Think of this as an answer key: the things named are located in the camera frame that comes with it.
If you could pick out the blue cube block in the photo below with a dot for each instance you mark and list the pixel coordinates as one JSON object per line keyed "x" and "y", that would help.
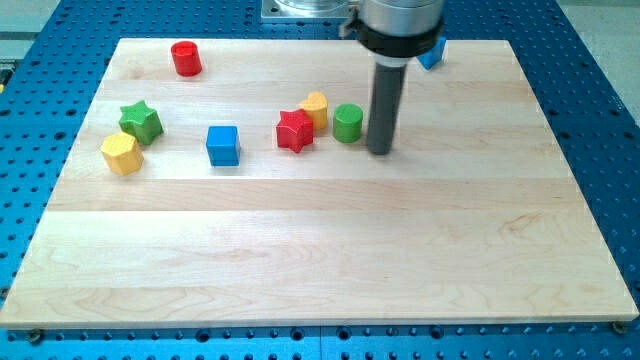
{"x": 223, "y": 146}

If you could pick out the yellow heart block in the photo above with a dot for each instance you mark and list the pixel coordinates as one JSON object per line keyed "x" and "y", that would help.
{"x": 316, "y": 107}

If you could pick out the red star block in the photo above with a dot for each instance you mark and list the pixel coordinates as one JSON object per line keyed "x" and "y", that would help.
{"x": 295, "y": 130}

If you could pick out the green star block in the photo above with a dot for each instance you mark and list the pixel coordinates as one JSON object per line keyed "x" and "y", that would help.
{"x": 140, "y": 121}

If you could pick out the green cylinder block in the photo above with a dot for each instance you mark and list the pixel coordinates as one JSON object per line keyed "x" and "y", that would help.
{"x": 347, "y": 123}

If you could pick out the yellow hexagon block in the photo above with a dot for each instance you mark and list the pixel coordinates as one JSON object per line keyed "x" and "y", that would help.
{"x": 122, "y": 153}

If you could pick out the blue perforated metal table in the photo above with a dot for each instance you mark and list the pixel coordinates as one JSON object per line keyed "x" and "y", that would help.
{"x": 50, "y": 92}

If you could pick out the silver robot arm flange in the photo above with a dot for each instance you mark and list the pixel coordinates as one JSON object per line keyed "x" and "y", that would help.
{"x": 395, "y": 31}

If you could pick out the red cylinder block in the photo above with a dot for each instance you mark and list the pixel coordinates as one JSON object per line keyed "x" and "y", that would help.
{"x": 186, "y": 58}

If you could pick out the blue triangle block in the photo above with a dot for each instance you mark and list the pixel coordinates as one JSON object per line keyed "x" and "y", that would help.
{"x": 432, "y": 57}

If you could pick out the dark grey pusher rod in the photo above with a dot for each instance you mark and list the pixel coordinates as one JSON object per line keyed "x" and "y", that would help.
{"x": 384, "y": 107}

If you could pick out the light wooden board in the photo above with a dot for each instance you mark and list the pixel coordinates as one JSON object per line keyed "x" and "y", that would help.
{"x": 475, "y": 216}

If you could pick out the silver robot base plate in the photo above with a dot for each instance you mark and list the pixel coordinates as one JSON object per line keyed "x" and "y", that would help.
{"x": 287, "y": 9}

